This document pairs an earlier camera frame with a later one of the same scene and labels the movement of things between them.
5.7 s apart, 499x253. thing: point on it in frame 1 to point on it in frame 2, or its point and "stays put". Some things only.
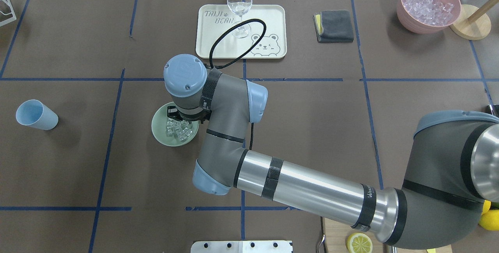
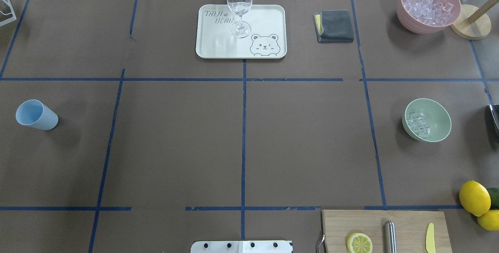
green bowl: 159,123 to 439,121
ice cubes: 181,129 to 417,123
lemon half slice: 359,243 stays put
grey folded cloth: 333,26 stays put
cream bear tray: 261,34 stays put
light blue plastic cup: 35,113 stays put
